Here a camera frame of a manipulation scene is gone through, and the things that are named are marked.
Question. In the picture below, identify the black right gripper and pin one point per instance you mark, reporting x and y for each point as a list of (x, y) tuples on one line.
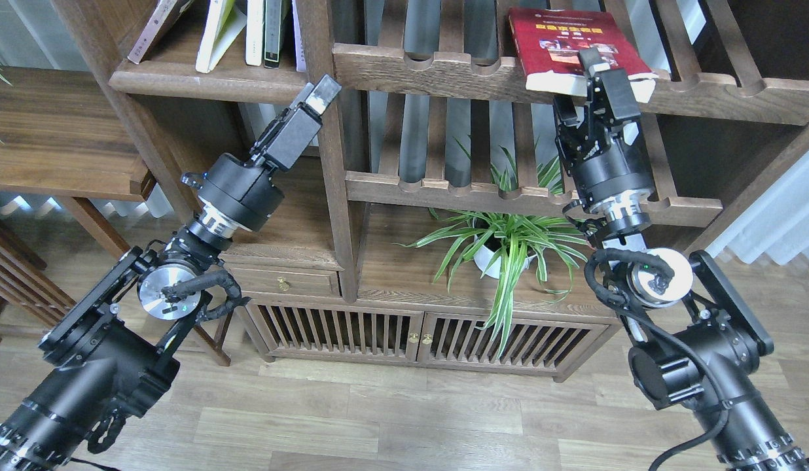
[(605, 169)]

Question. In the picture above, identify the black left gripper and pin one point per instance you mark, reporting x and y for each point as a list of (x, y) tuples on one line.
[(241, 193)]

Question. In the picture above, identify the red cover book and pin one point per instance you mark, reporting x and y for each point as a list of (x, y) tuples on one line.
[(548, 42)]

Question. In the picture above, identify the yellow green cover book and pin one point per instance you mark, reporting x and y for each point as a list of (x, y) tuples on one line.
[(223, 24)]

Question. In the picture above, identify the dark maroon cover book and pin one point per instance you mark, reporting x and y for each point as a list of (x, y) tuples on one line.
[(163, 18)]

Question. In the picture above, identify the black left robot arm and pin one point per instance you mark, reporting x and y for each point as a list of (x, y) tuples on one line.
[(113, 354)]

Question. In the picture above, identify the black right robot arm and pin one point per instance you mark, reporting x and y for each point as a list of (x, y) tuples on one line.
[(694, 340)]

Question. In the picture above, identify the dark green upright book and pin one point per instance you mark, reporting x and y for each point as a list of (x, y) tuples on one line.
[(275, 13)]

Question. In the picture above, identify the white upright book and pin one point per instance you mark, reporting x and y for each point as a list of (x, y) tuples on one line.
[(254, 33)]

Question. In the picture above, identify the dark wooden bookshelf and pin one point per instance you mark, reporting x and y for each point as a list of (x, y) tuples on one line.
[(437, 114)]

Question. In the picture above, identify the green spider plant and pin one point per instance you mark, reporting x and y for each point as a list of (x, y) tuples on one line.
[(512, 238)]

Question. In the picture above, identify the white curtain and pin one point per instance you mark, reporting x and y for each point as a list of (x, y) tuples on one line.
[(776, 225)]

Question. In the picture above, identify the wooden side table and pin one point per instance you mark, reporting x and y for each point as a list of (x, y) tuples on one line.
[(60, 137)]

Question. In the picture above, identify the wooden slatted rack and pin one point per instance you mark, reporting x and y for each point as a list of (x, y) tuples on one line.
[(23, 284)]

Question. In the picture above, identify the white book behind post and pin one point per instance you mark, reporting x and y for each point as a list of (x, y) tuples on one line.
[(301, 66)]

